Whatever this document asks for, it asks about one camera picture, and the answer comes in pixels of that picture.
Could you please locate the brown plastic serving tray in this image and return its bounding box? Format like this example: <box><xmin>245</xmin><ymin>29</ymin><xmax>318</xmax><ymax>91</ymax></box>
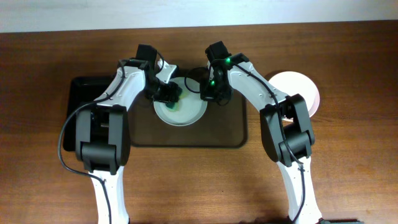
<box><xmin>127</xmin><ymin>67</ymin><xmax>249</xmax><ymax>149</ymax></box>

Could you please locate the black rectangular tray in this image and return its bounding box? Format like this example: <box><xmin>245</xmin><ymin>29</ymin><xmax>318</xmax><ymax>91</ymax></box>
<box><xmin>62</xmin><ymin>76</ymin><xmax>114</xmax><ymax>152</ymax></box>

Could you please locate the white plate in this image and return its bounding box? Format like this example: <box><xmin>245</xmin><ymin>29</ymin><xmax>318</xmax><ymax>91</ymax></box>
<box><xmin>269</xmin><ymin>71</ymin><xmax>320</xmax><ymax>117</ymax></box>

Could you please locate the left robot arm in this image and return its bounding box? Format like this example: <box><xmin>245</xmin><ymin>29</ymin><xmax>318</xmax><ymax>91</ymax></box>
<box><xmin>75</xmin><ymin>44</ymin><xmax>182</xmax><ymax>223</ymax></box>

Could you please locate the pale blue plate top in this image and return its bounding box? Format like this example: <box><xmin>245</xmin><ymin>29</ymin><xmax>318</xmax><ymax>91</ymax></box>
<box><xmin>154</xmin><ymin>77</ymin><xmax>208</xmax><ymax>126</ymax></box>

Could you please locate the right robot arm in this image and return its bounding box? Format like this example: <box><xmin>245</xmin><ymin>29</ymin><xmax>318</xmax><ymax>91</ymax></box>
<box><xmin>200</xmin><ymin>41</ymin><xmax>323</xmax><ymax>223</ymax></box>

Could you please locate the green scrubbing sponge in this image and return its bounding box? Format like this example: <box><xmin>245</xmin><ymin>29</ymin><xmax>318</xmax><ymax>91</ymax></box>
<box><xmin>165</xmin><ymin>88</ymin><xmax>187</xmax><ymax>111</ymax></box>

